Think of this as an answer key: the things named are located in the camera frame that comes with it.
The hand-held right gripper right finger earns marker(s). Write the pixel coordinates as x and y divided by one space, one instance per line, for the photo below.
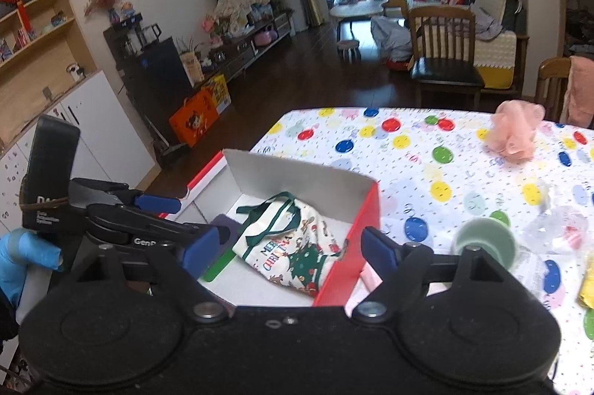
377 251

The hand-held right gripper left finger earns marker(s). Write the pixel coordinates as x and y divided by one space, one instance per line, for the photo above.
200 253

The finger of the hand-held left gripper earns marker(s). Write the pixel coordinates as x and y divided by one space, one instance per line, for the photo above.
158 204
139 228

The printed cloth tote bag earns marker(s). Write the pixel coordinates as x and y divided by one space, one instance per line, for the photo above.
283 251

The red and white cardboard box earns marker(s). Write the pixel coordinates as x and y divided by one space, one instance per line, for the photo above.
297 177

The clear bubble wrap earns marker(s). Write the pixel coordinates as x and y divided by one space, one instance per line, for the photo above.
557 228

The yellow soft item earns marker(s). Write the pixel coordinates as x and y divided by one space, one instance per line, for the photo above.
587 283

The person's left hand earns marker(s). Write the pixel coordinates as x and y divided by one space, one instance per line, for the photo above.
25 253

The green flat item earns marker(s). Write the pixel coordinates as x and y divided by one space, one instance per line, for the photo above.
222 262

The purple flat item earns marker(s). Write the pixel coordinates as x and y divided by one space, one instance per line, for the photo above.
225 222

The orange gift box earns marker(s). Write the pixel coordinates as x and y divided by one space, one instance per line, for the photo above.
194 117

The wooden shelf cabinet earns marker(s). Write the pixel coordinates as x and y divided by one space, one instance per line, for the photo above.
51 65

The balloon print tablecloth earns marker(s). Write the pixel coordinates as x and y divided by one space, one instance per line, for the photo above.
464 186

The white mug with green inside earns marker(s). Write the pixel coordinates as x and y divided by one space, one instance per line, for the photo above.
487 239

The black water dispenser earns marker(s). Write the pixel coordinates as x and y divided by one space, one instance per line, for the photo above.
153 79

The yellow gift box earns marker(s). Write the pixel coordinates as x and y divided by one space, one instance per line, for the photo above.
218 92

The dried flowers in vase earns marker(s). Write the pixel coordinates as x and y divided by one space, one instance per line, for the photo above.
103 0

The dark low television cabinet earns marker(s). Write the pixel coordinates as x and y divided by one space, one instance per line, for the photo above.
253 47

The pink mesh bath pouf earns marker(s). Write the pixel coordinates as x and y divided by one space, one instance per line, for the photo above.
515 130

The wooden chair with black seat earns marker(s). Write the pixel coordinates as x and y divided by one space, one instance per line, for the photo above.
445 72

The pink small bag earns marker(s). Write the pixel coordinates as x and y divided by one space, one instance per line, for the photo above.
266 36

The small round stool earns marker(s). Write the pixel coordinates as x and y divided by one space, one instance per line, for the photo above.
349 48

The white bag on floor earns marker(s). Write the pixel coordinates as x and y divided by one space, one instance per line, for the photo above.
392 35

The sofa with cream cover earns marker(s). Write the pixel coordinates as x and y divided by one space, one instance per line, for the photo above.
496 47

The round coffee table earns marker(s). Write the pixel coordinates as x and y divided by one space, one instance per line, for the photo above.
357 9

